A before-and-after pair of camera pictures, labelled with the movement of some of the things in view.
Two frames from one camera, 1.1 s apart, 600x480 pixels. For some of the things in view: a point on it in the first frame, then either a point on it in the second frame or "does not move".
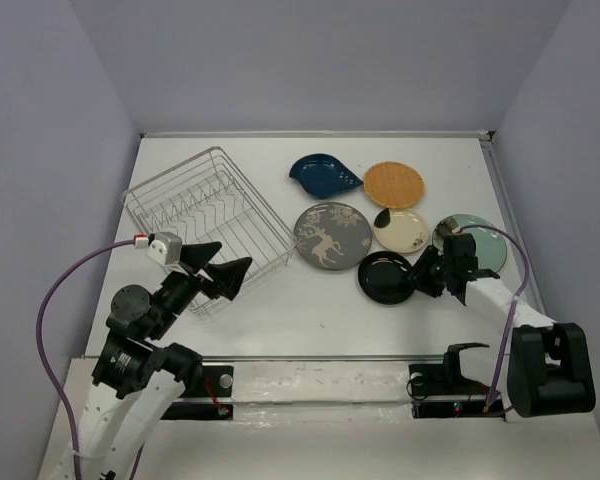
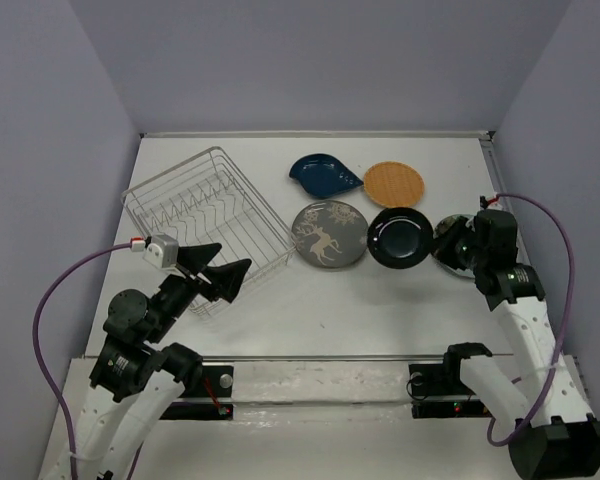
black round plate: [386, 278] to [400, 238]
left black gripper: [229, 275] does not move
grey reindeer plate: [332, 235] does not move
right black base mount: [447, 380] does not move
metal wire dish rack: [211, 199] does not move
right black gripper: [422, 281] to [459, 227]
